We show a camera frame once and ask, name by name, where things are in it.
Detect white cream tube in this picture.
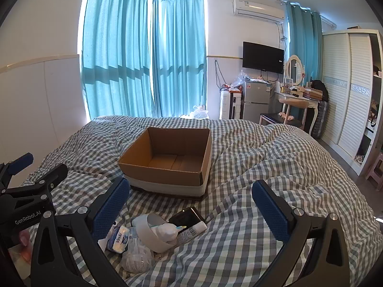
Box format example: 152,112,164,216
176,222,208,244

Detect person's left hand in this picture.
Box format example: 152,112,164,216
9,230,34,260

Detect white dressing table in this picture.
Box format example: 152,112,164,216
275,91,321,136

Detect pink plastic stool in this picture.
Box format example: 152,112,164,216
366,152,383,192

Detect wooden box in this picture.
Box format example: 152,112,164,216
302,88,324,99

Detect white tape roll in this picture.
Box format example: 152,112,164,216
132,213,177,253

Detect wooden chair black seat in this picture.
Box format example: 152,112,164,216
260,100,310,130

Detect oval white mirror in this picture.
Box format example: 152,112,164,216
284,54,304,87

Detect white suitcase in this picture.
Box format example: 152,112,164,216
220,91,242,120

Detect clear plastic bag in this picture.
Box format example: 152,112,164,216
230,69,249,88

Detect dark suitcase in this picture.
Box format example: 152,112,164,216
311,100,330,139

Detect wide teal curtain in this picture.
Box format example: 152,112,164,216
80,0,156,120

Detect thin wall cable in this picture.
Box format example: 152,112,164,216
214,60,228,92

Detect grey small fridge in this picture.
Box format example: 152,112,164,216
242,81,270,123

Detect black wall television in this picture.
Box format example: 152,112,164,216
242,41,285,74

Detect brown cardboard box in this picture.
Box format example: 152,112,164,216
118,127,212,198

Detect black phone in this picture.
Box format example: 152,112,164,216
168,206,206,226

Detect white plastic bag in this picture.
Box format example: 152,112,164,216
188,105,209,119

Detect narrow teal curtain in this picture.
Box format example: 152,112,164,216
284,2,324,81

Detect clear bag of cotton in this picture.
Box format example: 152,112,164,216
121,236,155,273

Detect white louvred wardrobe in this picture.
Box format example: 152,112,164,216
321,29,383,177

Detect black bag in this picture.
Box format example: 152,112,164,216
311,80,329,102

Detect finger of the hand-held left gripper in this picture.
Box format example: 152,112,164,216
0,163,69,208
0,152,34,187

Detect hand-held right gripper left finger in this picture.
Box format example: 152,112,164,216
30,177,130,287

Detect grey checked blanket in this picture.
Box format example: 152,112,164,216
22,115,380,287

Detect blue white tissue pack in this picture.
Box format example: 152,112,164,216
106,226,130,247

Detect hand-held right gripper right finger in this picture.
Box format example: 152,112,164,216
251,180,350,287

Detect white air conditioner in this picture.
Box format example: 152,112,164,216
232,0,285,23

